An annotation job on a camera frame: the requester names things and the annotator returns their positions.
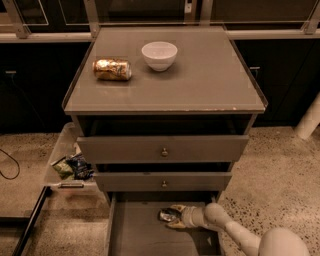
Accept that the grey bottom drawer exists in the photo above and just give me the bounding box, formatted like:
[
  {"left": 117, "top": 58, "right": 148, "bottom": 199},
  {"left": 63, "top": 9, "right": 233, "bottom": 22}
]
[{"left": 106, "top": 191, "right": 225, "bottom": 256}]

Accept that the grey middle drawer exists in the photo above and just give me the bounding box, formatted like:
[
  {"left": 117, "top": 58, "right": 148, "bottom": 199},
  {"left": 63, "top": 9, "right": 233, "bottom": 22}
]
[{"left": 94, "top": 172, "right": 232, "bottom": 192}]

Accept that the grey drawer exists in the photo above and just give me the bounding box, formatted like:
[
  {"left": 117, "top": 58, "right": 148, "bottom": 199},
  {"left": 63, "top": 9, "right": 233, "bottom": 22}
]
[
  {"left": 94, "top": 172, "right": 232, "bottom": 192},
  {"left": 106, "top": 191, "right": 225, "bottom": 256},
  {"left": 77, "top": 135, "right": 249, "bottom": 164}
]

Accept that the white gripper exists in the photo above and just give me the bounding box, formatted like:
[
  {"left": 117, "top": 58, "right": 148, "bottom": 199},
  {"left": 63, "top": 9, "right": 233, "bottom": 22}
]
[{"left": 166, "top": 204, "right": 205, "bottom": 229}]

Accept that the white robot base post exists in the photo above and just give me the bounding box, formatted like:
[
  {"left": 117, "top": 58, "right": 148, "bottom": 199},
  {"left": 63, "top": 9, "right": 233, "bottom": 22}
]
[{"left": 294, "top": 93, "right": 320, "bottom": 140}]

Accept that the dark blue snack bag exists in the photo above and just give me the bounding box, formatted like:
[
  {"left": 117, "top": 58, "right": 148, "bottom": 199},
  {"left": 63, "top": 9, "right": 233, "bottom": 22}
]
[{"left": 66, "top": 153, "right": 93, "bottom": 180}]

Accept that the silver blue redbull can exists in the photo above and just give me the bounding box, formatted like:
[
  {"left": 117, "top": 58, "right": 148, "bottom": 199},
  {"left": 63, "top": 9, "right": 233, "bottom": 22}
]
[{"left": 159, "top": 208, "right": 181, "bottom": 223}]

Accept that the black floor cable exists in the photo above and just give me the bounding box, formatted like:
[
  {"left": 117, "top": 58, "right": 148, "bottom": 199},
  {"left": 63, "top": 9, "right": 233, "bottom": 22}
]
[{"left": 0, "top": 148, "right": 21, "bottom": 181}]

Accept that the clear plastic storage bin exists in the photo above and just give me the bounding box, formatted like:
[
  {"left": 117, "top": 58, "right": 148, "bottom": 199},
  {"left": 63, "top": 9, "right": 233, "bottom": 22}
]
[{"left": 44, "top": 122, "right": 98, "bottom": 195}]

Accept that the metal window railing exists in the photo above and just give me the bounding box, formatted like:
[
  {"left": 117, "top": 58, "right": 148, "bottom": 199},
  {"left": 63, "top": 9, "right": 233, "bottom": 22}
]
[{"left": 0, "top": 0, "right": 320, "bottom": 42}]

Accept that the green snack bag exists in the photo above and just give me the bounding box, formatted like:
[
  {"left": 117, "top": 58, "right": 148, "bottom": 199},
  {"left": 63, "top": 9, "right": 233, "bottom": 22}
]
[{"left": 52, "top": 158, "right": 74, "bottom": 180}]

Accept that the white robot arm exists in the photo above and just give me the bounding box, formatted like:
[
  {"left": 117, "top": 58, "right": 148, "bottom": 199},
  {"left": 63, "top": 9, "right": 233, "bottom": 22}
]
[{"left": 160, "top": 203, "right": 310, "bottom": 256}]

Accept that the white ceramic bowl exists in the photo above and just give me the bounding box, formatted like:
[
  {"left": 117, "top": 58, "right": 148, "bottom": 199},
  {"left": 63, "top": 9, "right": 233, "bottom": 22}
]
[{"left": 141, "top": 41, "right": 178, "bottom": 72}]

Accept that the grey top drawer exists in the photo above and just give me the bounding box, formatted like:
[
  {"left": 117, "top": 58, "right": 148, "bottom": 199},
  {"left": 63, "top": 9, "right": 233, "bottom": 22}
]
[{"left": 77, "top": 135, "right": 249, "bottom": 164}]

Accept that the gold soda can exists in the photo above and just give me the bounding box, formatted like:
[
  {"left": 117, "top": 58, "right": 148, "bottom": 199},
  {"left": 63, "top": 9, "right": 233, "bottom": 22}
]
[{"left": 92, "top": 58, "right": 132, "bottom": 81}]

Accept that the grey drawer cabinet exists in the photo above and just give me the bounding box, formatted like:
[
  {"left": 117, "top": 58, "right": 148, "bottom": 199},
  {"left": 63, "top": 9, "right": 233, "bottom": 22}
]
[{"left": 61, "top": 25, "right": 269, "bottom": 204}]

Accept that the black metal floor frame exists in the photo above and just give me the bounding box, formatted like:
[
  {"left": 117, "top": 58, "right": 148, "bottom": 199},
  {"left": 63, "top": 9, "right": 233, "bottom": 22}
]
[{"left": 0, "top": 186, "right": 52, "bottom": 256}]

